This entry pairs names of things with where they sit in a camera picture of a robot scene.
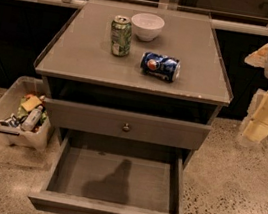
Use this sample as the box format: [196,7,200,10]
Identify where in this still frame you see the grey drawer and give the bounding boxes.
[45,99,212,150]
[29,131,184,214]

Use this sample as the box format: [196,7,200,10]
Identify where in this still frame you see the grey drawer cabinet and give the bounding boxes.
[21,0,246,176]

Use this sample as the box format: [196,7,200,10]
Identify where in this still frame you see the grey top drawer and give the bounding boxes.
[45,99,212,150]

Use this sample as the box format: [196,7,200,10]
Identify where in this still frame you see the blue pepsi can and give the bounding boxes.
[140,52,181,83]

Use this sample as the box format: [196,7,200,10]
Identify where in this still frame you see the white bowl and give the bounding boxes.
[131,13,165,42]

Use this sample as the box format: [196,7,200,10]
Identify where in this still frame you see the green soda can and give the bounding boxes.
[110,15,132,57]

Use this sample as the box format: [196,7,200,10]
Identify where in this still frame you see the yellow sponge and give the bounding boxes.
[21,96,42,112]

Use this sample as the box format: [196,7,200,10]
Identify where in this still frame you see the clear plastic bottle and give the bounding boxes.
[21,105,44,132]

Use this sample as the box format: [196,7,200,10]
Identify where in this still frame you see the clear plastic bin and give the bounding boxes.
[0,76,54,151]

